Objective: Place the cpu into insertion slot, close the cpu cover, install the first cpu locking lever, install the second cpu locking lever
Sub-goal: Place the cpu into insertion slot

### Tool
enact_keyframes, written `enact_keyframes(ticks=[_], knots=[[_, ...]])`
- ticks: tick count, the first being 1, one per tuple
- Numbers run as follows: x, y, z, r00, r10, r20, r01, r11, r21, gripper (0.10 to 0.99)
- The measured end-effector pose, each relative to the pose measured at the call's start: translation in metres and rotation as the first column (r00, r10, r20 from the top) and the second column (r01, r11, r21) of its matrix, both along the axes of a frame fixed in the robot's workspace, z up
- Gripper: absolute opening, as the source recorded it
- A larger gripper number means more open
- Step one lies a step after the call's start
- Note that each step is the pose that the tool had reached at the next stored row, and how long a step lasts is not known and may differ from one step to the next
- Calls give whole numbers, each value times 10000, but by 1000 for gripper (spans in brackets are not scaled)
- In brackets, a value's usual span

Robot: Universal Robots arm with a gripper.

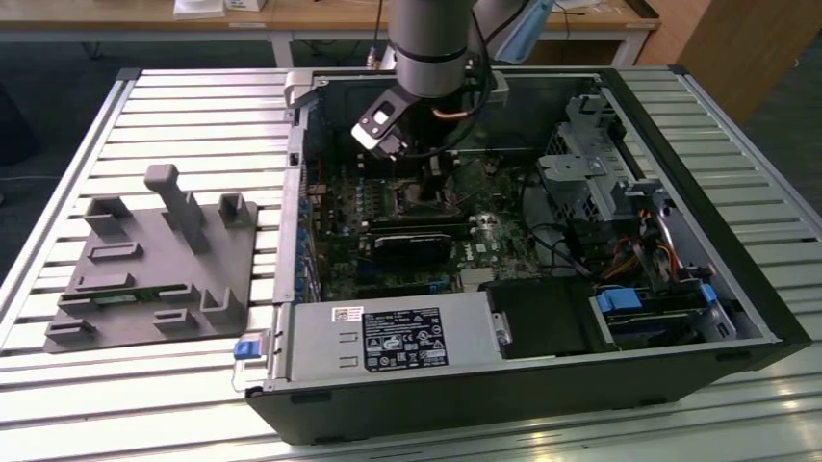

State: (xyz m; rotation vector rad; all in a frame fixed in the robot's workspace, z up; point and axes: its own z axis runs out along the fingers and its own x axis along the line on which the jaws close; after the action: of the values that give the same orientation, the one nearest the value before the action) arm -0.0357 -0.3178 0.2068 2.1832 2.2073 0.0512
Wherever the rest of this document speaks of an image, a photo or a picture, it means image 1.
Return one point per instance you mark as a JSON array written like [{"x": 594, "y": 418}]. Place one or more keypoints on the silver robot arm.
[{"x": 428, "y": 48}]

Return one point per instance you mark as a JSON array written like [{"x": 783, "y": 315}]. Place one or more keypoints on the blue disk clip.
[{"x": 708, "y": 294}]

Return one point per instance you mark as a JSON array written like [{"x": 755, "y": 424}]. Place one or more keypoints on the wooden cabinet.
[{"x": 739, "y": 48}]

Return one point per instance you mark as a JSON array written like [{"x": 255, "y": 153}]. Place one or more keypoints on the blue disk carrier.
[{"x": 620, "y": 300}]

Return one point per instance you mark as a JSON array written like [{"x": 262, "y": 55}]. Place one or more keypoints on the white box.
[
  {"x": 199, "y": 8},
  {"x": 246, "y": 5}
]

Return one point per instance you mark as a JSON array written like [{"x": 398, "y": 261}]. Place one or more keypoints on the green motherboard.
[{"x": 501, "y": 231}]

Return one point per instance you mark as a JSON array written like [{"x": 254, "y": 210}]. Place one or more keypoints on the black graphics card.
[{"x": 412, "y": 248}]

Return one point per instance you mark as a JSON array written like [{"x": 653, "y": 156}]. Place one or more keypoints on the grey parts rack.
[{"x": 147, "y": 269}]

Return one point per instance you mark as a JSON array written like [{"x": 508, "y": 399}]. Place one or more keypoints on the grey metal disk bay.
[{"x": 578, "y": 192}]

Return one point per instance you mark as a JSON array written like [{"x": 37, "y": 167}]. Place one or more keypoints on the small silver heatsink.
[{"x": 478, "y": 279}]

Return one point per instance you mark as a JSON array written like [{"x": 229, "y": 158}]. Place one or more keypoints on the metal locking lever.
[{"x": 477, "y": 192}]

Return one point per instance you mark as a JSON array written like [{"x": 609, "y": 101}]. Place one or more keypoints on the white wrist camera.
[{"x": 382, "y": 120}]

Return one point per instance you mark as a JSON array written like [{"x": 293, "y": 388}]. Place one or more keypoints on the black plastic shroud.
[{"x": 546, "y": 317}]

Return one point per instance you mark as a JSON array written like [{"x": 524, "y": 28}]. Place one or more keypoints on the silver power supply unit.
[{"x": 316, "y": 337}]

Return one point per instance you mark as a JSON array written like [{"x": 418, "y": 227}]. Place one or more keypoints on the black PC case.
[{"x": 514, "y": 399}]

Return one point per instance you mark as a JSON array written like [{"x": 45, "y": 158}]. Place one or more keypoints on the blue case latch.
[{"x": 250, "y": 349}]

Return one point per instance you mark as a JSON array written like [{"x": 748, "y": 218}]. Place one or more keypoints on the wooden desk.
[{"x": 309, "y": 19}]

